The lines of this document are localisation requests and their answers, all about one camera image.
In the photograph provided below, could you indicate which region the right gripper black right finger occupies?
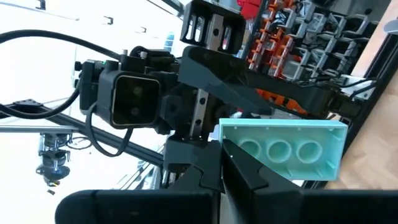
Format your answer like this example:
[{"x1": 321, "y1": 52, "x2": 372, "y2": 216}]
[{"x1": 222, "y1": 139, "x2": 398, "y2": 224}]

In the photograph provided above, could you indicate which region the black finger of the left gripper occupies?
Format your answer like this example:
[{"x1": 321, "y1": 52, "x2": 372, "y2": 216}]
[
  {"x1": 178, "y1": 45, "x2": 275, "y2": 116},
  {"x1": 163, "y1": 138, "x2": 220, "y2": 189}
]

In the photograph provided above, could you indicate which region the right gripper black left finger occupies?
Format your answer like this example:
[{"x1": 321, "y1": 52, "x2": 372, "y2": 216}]
[{"x1": 54, "y1": 140, "x2": 223, "y2": 224}]

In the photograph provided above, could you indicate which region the teal toy brick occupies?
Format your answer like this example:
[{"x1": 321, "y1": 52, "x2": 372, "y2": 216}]
[{"x1": 218, "y1": 117, "x2": 349, "y2": 182}]

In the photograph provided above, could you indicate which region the red object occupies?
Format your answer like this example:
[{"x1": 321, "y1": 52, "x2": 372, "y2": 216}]
[{"x1": 236, "y1": 0, "x2": 265, "y2": 20}]

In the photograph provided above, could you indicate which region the hanging metal fixture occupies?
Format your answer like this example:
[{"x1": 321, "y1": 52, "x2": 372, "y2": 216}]
[{"x1": 35, "y1": 133, "x2": 72, "y2": 188}]

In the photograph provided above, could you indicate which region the orange black parts rack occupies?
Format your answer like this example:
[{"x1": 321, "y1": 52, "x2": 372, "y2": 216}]
[{"x1": 245, "y1": 0, "x2": 383, "y2": 82}]

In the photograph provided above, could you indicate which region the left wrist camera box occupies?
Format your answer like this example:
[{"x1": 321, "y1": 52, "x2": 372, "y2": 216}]
[{"x1": 95, "y1": 68, "x2": 163, "y2": 130}]

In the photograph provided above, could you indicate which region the black overhead frame bar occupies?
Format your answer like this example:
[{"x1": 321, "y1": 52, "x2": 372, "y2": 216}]
[{"x1": 0, "y1": 98, "x2": 165, "y2": 167}]

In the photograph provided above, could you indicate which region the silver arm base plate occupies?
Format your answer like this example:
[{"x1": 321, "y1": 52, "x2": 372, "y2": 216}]
[{"x1": 340, "y1": 74, "x2": 368, "y2": 100}]

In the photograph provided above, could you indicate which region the black aluminium table frame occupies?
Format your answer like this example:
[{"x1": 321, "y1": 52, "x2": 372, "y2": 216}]
[{"x1": 341, "y1": 30, "x2": 398, "y2": 150}]

